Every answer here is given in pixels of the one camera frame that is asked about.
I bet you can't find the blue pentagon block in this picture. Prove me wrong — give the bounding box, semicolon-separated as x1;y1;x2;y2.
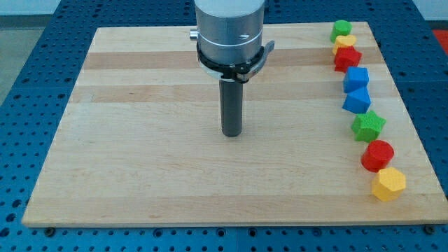
342;87;371;114

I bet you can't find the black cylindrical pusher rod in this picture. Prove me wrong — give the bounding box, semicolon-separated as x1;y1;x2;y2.
219;80;244;137

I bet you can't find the green star block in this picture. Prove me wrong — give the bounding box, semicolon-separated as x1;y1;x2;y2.
351;110;386;143

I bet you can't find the yellow heart block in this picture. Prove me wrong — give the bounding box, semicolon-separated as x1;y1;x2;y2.
332;35;357;55

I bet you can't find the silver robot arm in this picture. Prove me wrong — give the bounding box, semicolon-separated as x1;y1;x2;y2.
190;0;274;83

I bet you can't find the yellow hexagon block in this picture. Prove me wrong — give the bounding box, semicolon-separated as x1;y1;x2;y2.
371;167;407;202

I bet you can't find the blue cube block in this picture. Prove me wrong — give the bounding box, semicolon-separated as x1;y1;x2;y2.
343;66;370;93

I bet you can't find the red cylinder block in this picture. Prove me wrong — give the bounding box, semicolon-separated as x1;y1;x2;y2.
360;140;395;173

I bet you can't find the green cylinder block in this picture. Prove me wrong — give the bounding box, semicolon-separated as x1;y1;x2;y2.
330;20;352;43

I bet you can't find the red star block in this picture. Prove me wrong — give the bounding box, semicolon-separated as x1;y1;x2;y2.
334;46;363;73

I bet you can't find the wooden board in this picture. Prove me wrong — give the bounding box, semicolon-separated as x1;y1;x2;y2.
22;22;447;228

